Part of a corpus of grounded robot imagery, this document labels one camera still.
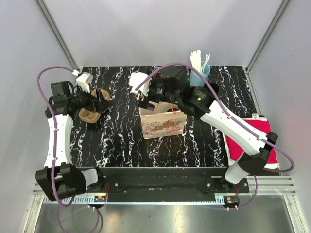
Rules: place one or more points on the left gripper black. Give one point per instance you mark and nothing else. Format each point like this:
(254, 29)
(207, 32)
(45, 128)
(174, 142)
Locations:
(96, 103)

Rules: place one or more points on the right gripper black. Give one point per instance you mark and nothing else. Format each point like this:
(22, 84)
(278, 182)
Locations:
(153, 81)

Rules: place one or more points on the brown paper takeout bag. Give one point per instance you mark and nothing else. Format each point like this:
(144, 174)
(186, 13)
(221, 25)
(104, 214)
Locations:
(164, 120)

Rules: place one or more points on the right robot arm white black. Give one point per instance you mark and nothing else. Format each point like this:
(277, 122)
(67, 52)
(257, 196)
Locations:
(171, 85)

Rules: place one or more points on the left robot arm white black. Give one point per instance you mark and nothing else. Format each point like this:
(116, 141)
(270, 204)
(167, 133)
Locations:
(60, 179)

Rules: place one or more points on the cardboard cup carrier left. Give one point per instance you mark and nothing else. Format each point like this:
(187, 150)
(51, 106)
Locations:
(91, 116)

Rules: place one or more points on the light blue cup holder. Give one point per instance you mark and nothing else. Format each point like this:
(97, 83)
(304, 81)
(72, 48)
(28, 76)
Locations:
(195, 79)

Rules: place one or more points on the black ribbed cup stack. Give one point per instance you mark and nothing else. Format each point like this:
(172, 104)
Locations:
(215, 87)

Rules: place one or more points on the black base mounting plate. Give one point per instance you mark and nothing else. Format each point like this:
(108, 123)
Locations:
(165, 185)

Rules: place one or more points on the white tray under cloth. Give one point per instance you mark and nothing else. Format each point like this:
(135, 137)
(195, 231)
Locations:
(234, 151)

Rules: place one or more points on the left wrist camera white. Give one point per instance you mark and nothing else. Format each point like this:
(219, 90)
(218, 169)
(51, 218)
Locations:
(83, 80)

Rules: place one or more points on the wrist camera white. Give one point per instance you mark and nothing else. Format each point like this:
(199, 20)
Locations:
(136, 79)
(83, 80)

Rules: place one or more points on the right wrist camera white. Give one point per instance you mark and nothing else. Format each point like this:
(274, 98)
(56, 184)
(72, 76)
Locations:
(136, 79)

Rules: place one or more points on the aluminium front rail frame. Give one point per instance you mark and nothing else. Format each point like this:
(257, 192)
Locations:
(271, 205)

